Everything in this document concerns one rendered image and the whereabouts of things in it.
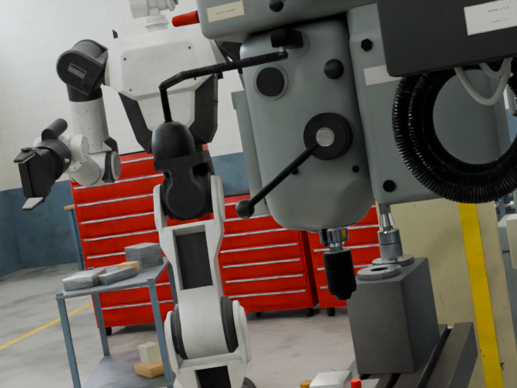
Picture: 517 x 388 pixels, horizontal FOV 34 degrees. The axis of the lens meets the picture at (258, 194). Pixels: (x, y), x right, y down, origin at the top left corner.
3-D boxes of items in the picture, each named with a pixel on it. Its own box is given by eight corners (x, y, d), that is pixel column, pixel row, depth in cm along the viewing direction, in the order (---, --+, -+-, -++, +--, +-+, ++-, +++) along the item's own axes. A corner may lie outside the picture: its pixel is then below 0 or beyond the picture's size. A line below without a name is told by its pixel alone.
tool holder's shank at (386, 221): (398, 228, 179) (390, 176, 178) (387, 231, 177) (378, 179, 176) (388, 228, 181) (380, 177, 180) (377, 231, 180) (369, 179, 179)
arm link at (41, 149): (17, 204, 186) (35, 185, 197) (59, 202, 185) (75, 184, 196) (6, 149, 181) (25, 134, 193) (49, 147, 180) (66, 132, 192)
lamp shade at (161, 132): (150, 161, 145) (144, 125, 144) (191, 154, 147) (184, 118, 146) (158, 160, 138) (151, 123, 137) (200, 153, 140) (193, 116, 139)
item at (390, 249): (408, 257, 179) (404, 232, 178) (391, 262, 176) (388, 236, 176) (393, 256, 183) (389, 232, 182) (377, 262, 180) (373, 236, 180)
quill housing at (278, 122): (258, 241, 131) (224, 37, 129) (298, 219, 151) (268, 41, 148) (378, 226, 125) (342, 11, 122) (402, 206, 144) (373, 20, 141)
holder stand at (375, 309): (357, 375, 170) (341, 278, 168) (388, 342, 189) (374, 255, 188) (415, 373, 164) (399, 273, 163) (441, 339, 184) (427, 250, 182)
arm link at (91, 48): (77, 91, 230) (68, 41, 225) (108, 89, 229) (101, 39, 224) (64, 103, 220) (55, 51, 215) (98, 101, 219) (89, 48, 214)
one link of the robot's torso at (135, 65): (131, 159, 240) (108, 35, 238) (247, 139, 239) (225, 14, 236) (108, 165, 211) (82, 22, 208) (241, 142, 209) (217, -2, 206)
